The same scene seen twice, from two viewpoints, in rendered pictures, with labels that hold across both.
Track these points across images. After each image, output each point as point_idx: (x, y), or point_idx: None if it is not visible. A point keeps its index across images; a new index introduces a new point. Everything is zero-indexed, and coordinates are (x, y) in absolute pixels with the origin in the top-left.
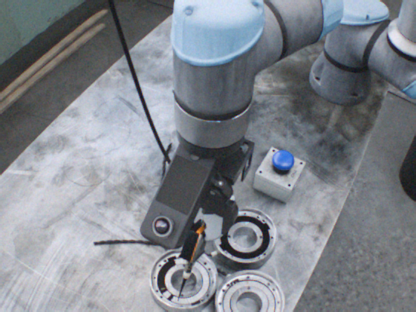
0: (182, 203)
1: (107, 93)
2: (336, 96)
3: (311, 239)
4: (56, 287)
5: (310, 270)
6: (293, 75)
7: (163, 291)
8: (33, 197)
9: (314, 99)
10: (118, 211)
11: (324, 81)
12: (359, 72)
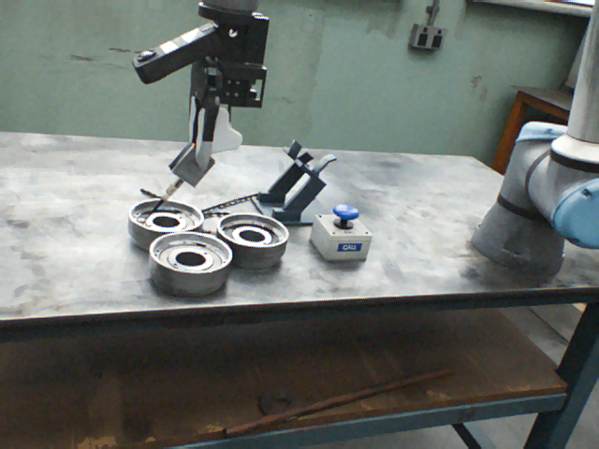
0: (170, 48)
1: (273, 154)
2: (488, 244)
3: (314, 288)
4: (74, 188)
5: (283, 299)
6: (461, 224)
7: (141, 216)
8: (137, 156)
9: (460, 242)
10: (186, 191)
11: (482, 224)
12: (528, 218)
